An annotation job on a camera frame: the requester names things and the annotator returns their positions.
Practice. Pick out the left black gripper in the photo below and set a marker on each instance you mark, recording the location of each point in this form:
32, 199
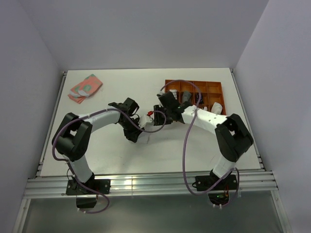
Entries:
132, 136

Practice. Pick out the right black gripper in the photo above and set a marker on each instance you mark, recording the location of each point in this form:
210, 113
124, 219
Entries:
158, 120

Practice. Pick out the white sock with black stripes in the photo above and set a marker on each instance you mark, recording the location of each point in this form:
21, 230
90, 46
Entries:
143, 138

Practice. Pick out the black striped sock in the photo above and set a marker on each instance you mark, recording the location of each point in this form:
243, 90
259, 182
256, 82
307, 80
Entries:
199, 98

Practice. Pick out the orange compartment tray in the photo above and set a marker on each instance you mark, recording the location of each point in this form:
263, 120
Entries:
210, 91

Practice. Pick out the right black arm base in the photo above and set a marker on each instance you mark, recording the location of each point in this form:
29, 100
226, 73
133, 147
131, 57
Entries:
229, 183

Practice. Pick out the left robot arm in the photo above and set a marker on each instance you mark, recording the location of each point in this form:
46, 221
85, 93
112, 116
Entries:
72, 137

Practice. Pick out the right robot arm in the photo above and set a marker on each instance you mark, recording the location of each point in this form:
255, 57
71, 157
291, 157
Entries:
233, 137

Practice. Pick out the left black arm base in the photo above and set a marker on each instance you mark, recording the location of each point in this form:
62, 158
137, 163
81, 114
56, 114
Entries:
87, 193

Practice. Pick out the rolled white striped socks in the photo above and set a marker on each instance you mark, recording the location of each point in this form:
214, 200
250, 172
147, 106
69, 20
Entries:
175, 93

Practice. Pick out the rolled grey socks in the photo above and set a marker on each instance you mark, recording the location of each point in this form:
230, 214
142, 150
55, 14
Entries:
186, 96

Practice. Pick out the large white rolled socks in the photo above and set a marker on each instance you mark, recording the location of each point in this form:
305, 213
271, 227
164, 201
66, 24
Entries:
217, 108

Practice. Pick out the pink green patterned socks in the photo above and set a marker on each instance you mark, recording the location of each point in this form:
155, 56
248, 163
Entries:
85, 89

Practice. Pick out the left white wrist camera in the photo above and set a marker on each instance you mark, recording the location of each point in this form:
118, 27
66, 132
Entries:
144, 120

